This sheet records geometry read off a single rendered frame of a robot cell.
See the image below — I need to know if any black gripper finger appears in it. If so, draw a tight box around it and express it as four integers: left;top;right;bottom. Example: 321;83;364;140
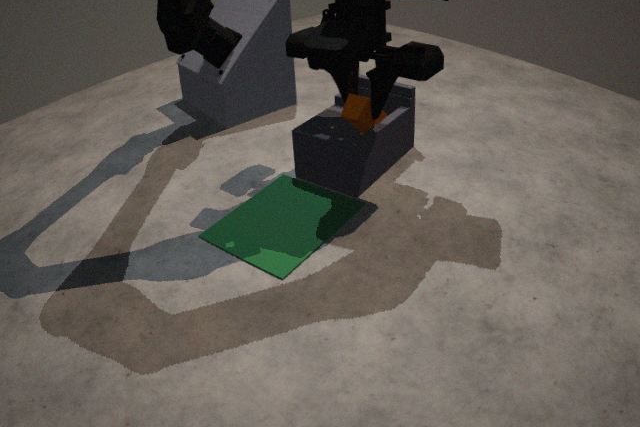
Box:
366;68;398;119
326;61;359;104

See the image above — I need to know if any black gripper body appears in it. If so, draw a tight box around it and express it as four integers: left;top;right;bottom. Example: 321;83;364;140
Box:
285;0;444;81

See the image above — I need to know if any orange l-shaped part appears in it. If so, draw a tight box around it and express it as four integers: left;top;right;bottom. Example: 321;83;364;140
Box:
341;94;388;135

